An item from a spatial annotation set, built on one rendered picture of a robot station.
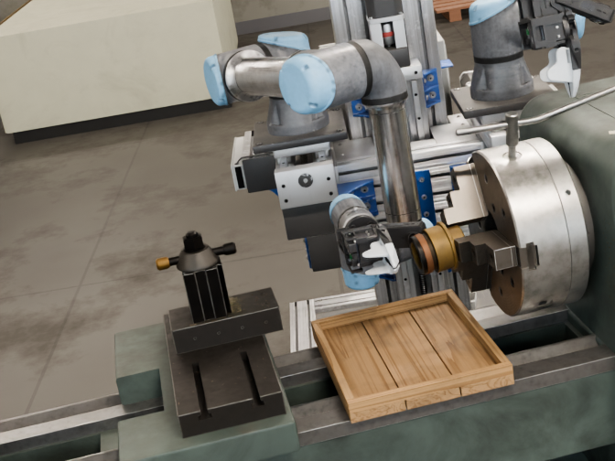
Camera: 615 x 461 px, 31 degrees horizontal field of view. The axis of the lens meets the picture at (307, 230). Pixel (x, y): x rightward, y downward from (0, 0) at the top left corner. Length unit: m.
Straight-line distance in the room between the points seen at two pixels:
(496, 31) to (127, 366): 1.14
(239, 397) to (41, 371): 2.66
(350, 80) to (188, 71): 5.71
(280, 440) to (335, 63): 0.74
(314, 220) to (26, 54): 5.56
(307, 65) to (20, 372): 2.66
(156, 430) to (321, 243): 0.83
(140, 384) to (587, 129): 0.96
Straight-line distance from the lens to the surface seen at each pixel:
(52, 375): 4.45
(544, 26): 2.02
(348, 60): 2.18
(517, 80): 2.65
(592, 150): 2.01
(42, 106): 8.06
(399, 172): 2.30
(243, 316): 2.07
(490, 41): 2.63
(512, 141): 2.00
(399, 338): 2.18
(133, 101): 7.95
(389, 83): 2.23
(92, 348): 4.58
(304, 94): 2.17
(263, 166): 2.78
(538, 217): 1.95
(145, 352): 2.24
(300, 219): 2.59
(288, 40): 2.58
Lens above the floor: 1.87
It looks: 21 degrees down
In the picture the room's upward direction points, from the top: 10 degrees counter-clockwise
